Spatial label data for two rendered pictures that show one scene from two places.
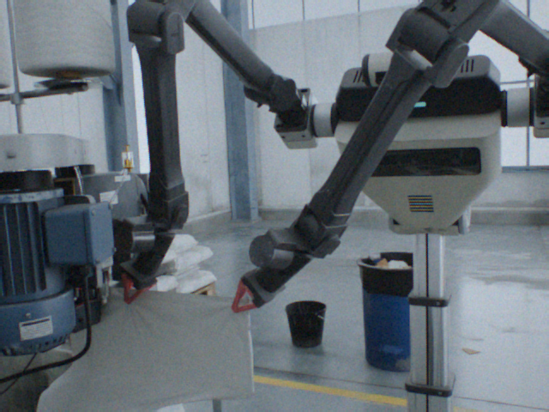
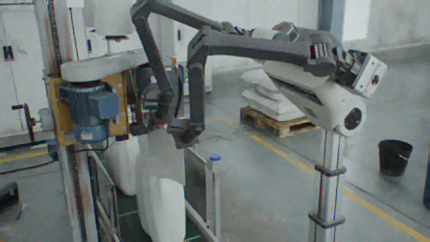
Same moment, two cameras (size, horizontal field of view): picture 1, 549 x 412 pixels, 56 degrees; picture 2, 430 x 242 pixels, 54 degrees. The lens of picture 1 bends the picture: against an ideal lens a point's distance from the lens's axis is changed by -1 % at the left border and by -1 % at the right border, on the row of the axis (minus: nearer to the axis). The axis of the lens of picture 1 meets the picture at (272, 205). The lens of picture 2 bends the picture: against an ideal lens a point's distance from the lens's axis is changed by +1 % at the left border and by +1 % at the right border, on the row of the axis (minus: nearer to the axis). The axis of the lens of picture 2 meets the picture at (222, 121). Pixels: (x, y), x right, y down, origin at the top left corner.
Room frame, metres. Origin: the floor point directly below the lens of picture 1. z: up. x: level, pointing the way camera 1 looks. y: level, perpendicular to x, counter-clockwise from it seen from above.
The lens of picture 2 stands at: (-0.22, -1.08, 1.78)
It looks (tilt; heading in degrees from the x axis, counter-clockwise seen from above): 20 degrees down; 37
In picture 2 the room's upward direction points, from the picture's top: 1 degrees counter-clockwise
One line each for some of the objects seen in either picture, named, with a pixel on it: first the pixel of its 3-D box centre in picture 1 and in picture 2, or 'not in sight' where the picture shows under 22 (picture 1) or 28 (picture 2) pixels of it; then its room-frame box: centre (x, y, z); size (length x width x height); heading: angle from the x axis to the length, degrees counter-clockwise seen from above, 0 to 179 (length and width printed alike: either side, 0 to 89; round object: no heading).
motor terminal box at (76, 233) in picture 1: (82, 240); (105, 108); (0.81, 0.30, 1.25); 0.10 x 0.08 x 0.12; 0
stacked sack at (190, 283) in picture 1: (179, 283); not in sight; (4.54, 0.87, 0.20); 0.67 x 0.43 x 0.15; 155
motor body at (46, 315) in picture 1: (20, 268); (89, 112); (0.81, 0.41, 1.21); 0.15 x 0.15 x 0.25
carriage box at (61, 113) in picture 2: not in sight; (85, 102); (0.93, 0.61, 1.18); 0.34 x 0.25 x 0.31; 155
